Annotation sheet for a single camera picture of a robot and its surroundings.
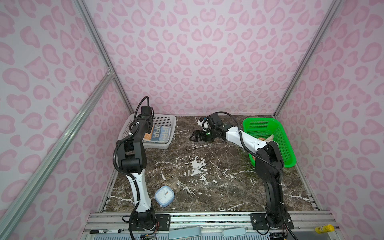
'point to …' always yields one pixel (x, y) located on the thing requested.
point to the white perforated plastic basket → (162, 120)
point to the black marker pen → (112, 231)
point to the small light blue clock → (164, 196)
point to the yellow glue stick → (327, 228)
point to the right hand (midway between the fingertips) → (196, 137)
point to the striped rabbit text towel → (157, 133)
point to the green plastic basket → (264, 127)
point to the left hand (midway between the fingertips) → (139, 125)
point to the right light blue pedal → (235, 232)
